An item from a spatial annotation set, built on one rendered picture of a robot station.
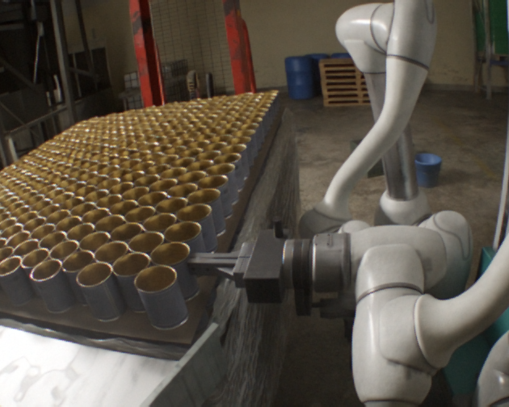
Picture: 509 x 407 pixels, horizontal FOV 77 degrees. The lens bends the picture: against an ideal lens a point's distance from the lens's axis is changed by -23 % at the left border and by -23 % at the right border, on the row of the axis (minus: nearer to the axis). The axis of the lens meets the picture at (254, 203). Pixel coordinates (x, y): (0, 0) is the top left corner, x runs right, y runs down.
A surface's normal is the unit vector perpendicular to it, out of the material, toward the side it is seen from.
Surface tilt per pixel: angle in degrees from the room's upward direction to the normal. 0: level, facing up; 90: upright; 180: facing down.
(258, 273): 2
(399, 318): 32
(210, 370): 90
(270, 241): 2
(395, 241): 26
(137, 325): 2
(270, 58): 90
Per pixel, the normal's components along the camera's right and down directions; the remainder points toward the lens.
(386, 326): -0.65, -0.59
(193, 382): 0.89, 0.08
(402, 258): -0.11, -0.59
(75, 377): -0.13, -0.90
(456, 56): -0.17, 0.43
